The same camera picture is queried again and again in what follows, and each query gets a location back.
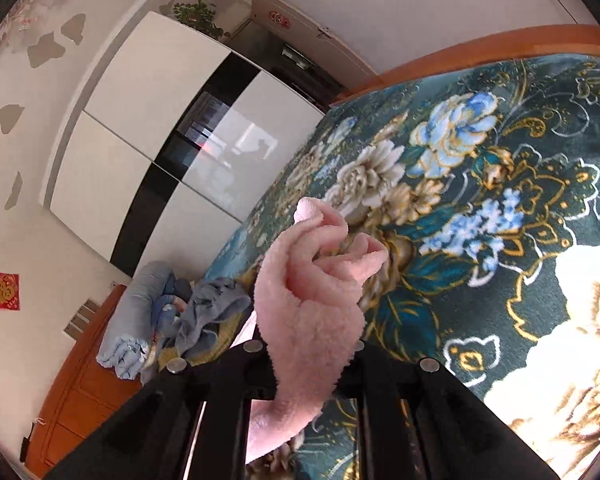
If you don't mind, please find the pink fleece garment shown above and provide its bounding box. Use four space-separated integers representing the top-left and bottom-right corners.
246 197 388 462

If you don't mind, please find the yellow knit sweater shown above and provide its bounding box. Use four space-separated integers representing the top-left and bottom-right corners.
183 313 247 366

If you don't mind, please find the blue-grey sweatshirt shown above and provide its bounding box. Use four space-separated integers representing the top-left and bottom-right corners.
174 278 251 358

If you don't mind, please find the green hanging plant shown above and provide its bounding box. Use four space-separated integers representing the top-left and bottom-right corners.
173 0 230 40

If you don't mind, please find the white black glossy wardrobe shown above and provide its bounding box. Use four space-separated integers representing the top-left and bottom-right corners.
50 12 322 278

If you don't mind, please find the white room door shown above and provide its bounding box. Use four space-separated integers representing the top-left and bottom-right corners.
251 0 377 89

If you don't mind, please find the teal floral bed blanket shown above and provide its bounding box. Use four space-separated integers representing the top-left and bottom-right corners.
207 54 600 479

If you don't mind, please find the folded blue-grey quilt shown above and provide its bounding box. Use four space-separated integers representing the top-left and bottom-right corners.
96 261 192 380

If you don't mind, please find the wooden headboard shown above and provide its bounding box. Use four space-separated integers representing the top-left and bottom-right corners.
24 285 140 479

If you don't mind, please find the red wall fu poster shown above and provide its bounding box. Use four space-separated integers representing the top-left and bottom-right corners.
0 272 20 311

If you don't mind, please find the red door decoration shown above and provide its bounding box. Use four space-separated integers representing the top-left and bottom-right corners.
268 10 291 29

